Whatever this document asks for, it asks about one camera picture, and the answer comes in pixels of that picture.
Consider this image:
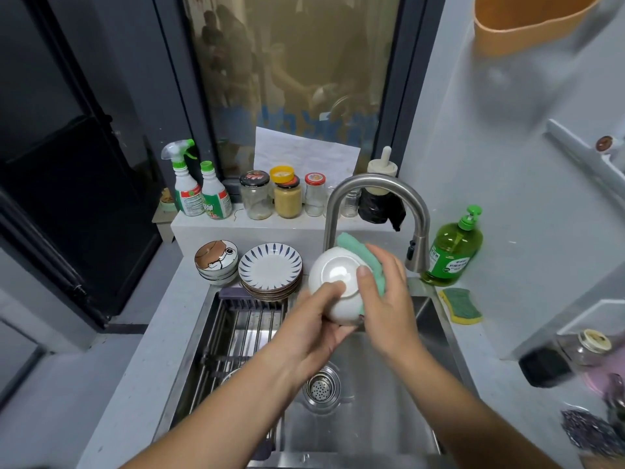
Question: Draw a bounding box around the person's right hand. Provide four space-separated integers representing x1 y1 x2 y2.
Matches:
355 243 431 369

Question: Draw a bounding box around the person's left hand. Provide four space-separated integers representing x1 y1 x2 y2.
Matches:
264 280 359 381

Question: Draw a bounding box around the white ceramic bowl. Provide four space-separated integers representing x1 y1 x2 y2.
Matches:
308 247 374 326

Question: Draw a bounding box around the green dish cloth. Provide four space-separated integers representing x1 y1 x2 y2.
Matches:
336 232 386 315

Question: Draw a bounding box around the person's left forearm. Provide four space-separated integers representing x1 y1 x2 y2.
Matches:
119 350 313 469

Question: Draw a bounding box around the person's right forearm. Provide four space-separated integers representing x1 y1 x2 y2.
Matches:
386 349 562 469

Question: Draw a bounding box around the stack of blue-striped plates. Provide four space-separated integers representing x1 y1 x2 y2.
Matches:
238 242 304 302

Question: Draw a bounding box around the black plastic bag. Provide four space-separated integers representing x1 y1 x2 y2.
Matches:
358 188 407 232

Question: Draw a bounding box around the small clear glass jar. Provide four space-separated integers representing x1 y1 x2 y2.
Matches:
342 188 362 219

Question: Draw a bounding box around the green dish soap pump bottle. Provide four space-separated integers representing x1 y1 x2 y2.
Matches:
422 205 484 287

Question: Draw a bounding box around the metal drain strainer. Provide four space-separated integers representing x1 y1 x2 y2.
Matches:
302 363 341 411

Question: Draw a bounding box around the yellow green scrub sponge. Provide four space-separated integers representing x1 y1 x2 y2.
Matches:
438 287 483 326

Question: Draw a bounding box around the metal sink drying rack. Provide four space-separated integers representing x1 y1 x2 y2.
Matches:
188 287 294 460

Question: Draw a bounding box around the jar of tan paste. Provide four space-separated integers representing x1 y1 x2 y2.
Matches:
273 176 303 219

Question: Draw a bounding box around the glass jar red lid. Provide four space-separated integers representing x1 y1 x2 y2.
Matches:
304 173 327 218

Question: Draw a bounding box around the white bowl with blue rim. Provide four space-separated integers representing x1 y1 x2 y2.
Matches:
197 268 239 288

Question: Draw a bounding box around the steel curved faucet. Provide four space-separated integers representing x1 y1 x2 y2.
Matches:
322 173 431 274

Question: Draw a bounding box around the brown cartoon print bowl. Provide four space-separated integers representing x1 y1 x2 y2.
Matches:
194 239 239 276

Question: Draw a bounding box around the glass jar black lid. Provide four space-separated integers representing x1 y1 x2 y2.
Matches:
239 170 273 220

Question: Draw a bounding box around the cream capped bottle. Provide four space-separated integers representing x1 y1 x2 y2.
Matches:
367 146 398 196

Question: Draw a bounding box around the stainless steel sink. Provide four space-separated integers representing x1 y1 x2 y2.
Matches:
154 278 477 469

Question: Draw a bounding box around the white paper sheet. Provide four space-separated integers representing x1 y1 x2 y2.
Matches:
253 126 361 188

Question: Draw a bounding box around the white bottle green cap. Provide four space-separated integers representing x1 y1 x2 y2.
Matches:
200 161 233 220

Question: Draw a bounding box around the white spray bottle green trigger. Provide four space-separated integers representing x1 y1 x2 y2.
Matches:
160 139 206 217

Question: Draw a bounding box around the black box-shaped object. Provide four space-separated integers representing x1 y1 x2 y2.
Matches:
519 348 574 389

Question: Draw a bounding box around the glass bottle cream cap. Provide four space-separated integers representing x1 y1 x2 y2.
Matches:
557 329 613 369

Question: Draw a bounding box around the dark framed window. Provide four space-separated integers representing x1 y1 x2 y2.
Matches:
151 0 447 191

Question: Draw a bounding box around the pink plastic object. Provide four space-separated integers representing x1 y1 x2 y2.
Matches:
583 347 625 401

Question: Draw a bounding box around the steel wool scrubber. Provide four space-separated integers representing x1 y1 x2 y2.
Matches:
561 409 625 460

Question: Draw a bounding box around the dark glass door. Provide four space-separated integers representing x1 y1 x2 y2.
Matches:
0 0 164 330

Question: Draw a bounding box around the orange plastic container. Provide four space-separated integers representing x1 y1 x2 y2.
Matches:
474 0 606 57

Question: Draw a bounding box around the white wall rail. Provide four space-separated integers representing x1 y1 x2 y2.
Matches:
545 119 625 201

